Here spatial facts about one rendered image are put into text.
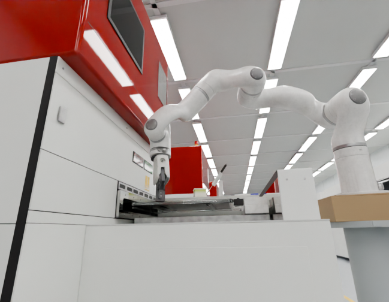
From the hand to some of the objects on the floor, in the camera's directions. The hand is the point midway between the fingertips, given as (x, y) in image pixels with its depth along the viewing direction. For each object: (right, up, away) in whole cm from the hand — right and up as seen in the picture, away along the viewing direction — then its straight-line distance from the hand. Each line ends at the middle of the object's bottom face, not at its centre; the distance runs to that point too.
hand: (160, 196), depth 89 cm
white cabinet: (+24, -94, -9) cm, 97 cm away
